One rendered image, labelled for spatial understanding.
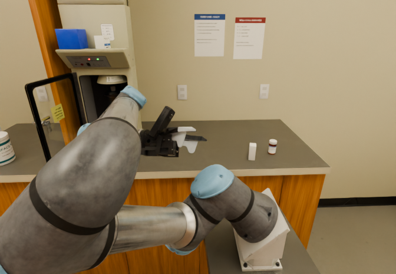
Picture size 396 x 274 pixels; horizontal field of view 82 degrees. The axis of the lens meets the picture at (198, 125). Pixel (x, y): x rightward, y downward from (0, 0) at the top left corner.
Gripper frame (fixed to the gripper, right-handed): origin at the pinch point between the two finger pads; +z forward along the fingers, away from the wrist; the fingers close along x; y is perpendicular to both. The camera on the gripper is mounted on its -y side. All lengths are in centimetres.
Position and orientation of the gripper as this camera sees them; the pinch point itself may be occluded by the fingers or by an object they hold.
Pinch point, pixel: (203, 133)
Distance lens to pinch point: 71.5
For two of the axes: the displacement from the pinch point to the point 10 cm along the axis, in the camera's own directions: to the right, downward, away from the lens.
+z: 9.7, -0.2, -2.5
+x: -2.4, -2.5, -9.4
